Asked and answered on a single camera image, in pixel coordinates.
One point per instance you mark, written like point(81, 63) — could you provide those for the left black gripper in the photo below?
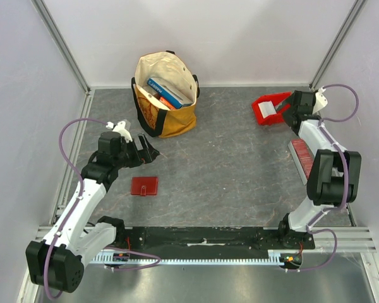
point(141, 156)

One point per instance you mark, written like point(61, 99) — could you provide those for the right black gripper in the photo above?
point(291, 107)

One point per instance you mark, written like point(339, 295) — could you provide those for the red plastic bin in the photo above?
point(276, 99)

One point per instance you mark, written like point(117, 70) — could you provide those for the red leather card holder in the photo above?
point(144, 186)

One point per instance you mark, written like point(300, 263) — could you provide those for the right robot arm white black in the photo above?
point(334, 177)

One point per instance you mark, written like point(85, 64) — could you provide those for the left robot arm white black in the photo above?
point(58, 261)

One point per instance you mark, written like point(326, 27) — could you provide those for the white card stack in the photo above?
point(267, 108)

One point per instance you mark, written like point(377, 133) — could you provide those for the orange book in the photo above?
point(166, 103)

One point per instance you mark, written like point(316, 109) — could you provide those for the red silver long box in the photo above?
point(302, 157)

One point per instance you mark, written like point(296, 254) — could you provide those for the blue book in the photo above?
point(167, 90)

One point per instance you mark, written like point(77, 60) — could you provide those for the yellow canvas tote bag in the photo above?
point(154, 117)

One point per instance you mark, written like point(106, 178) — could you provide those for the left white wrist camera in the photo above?
point(121, 127)

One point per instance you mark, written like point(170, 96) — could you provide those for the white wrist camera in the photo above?
point(121, 127)
point(320, 100)

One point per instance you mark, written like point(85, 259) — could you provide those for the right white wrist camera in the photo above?
point(320, 100)

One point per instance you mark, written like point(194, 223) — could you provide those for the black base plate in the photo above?
point(258, 237)

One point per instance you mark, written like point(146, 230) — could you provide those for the slotted cable duct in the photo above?
point(109, 257)

